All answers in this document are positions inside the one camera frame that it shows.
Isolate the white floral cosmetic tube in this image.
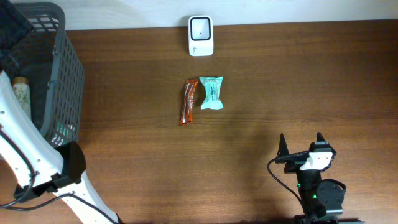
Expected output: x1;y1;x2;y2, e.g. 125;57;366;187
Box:
12;77;32;119

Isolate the small teal tissue pack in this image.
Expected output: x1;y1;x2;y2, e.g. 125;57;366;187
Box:
51;123;75;146

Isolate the orange snack bar wrapper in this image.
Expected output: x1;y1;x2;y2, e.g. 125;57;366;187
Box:
180;80;199;126

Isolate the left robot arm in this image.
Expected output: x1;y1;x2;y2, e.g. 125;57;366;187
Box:
1;1;121;223

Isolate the grey plastic mesh basket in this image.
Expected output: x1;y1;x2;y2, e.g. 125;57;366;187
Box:
1;1;85;147

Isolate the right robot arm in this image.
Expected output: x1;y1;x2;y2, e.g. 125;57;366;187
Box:
273;133;346;223

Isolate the green wet wipes pack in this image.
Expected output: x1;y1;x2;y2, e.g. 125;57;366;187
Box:
200;77;224;110

